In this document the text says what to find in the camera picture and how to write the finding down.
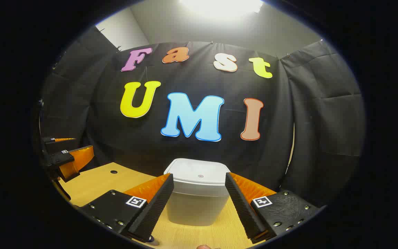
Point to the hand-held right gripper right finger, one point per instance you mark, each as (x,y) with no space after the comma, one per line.
(242,207)

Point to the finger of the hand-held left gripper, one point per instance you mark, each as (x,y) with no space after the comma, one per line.
(62,139)
(78,160)

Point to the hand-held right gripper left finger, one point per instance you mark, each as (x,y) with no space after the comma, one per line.
(157,207)

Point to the white desktop garbage bin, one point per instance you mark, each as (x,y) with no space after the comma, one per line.
(199,193)

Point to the wooden desktop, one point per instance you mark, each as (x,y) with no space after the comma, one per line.
(95,186)

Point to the black backdrop cloth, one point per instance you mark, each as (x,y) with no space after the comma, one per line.
(199,152)

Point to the ceiling light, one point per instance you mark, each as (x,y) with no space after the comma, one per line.
(221,7)

